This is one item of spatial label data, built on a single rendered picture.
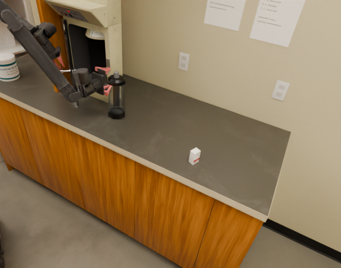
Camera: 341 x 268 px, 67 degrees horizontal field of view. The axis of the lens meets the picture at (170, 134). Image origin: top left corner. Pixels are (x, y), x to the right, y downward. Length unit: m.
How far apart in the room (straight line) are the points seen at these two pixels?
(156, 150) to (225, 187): 0.39
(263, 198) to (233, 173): 0.18
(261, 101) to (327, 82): 0.36
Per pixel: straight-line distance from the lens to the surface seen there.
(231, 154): 1.39
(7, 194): 2.57
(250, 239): 1.38
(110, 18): 1.48
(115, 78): 1.44
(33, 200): 2.45
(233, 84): 1.70
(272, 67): 1.61
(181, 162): 1.28
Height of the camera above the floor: 1.82
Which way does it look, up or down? 38 degrees down
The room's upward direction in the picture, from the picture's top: 7 degrees clockwise
